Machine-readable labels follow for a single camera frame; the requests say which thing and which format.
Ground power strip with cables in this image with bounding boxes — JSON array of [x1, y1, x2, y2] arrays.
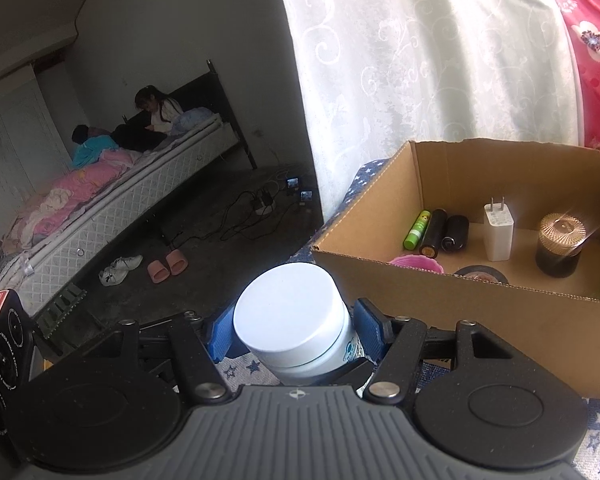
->
[[169, 169, 318, 249]]

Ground star pattern blanket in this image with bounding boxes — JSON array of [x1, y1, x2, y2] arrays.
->
[[216, 159, 600, 479]]

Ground black box with dials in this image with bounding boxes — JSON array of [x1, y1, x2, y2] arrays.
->
[[0, 289, 34, 466]]

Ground pink slippers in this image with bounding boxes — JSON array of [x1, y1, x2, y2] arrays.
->
[[147, 249, 188, 284]]

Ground black cylinder tube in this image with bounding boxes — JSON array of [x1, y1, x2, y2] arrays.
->
[[419, 208, 448, 259]]

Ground pink bedding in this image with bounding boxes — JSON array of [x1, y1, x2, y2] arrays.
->
[[0, 134, 140, 258]]

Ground green lip balm tube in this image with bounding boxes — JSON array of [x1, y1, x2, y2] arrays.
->
[[403, 209, 431, 250]]

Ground bed with white mattress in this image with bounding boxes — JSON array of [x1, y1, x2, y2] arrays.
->
[[0, 63, 248, 315]]

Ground white USB charger plug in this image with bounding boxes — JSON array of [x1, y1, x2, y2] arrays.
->
[[482, 200, 515, 262]]

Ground white sneakers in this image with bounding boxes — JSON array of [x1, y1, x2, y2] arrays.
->
[[98, 255, 143, 287]]

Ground black electrical tape roll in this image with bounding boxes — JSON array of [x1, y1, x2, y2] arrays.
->
[[454, 266, 508, 285]]

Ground black car key fob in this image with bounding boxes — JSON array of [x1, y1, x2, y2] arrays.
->
[[441, 214, 469, 252]]

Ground white pill bottle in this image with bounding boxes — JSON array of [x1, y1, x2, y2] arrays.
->
[[233, 262, 365, 386]]

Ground white lace curtain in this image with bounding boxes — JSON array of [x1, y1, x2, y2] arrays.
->
[[283, 0, 584, 217]]

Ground person sitting on bed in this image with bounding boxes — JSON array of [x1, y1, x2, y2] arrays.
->
[[111, 84, 183, 152]]

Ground brown cardboard box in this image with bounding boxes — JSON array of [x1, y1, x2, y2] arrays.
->
[[312, 139, 600, 399]]

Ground rose gold lid jar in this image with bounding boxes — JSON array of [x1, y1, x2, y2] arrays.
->
[[535, 212, 588, 278]]

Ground pink plastic lid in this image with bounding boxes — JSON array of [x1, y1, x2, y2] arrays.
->
[[390, 255, 445, 274]]

